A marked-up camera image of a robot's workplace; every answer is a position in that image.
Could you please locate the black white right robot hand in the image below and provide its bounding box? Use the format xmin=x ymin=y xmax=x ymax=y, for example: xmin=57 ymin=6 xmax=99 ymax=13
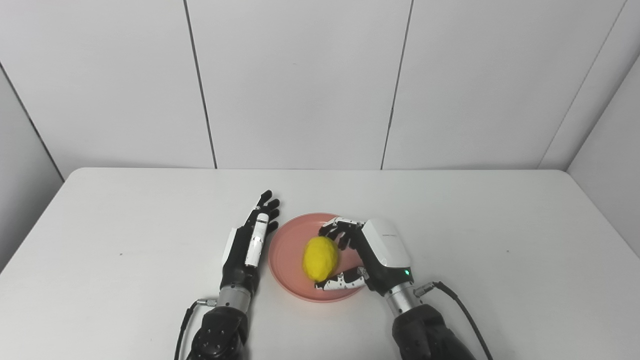
xmin=314 ymin=216 xmax=416 ymax=297

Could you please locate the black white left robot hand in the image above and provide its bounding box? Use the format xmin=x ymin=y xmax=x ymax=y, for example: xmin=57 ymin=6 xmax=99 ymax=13
xmin=220 ymin=190 xmax=281 ymax=292

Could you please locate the pink round plate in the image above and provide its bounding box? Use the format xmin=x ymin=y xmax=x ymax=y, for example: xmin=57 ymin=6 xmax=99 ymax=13
xmin=268 ymin=213 xmax=374 ymax=304

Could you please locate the yellow lemon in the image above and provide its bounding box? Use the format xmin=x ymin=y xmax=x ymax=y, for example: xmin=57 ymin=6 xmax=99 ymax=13
xmin=302 ymin=236 xmax=340 ymax=282

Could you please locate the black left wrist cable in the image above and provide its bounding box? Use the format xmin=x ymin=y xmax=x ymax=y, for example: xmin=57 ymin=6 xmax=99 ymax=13
xmin=174 ymin=298 xmax=218 ymax=360

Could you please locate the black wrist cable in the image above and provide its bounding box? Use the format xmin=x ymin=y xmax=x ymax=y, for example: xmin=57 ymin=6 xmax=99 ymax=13
xmin=413 ymin=281 xmax=496 ymax=360
xmin=174 ymin=298 xmax=218 ymax=360

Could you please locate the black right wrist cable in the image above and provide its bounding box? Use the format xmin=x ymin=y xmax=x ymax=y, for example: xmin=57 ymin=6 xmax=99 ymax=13
xmin=413 ymin=281 xmax=496 ymax=360

